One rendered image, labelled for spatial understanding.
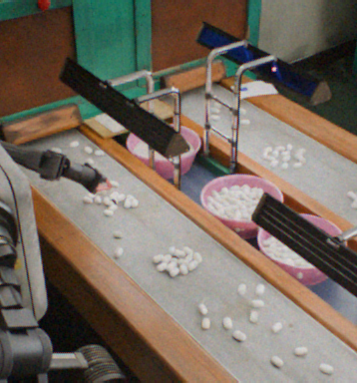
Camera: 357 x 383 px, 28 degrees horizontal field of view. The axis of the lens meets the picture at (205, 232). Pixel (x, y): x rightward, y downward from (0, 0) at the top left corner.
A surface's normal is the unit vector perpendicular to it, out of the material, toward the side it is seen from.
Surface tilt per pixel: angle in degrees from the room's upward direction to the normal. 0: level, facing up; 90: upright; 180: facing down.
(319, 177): 0
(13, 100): 90
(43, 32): 90
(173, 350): 0
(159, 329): 0
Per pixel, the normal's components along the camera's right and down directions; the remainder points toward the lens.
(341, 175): 0.02, -0.80
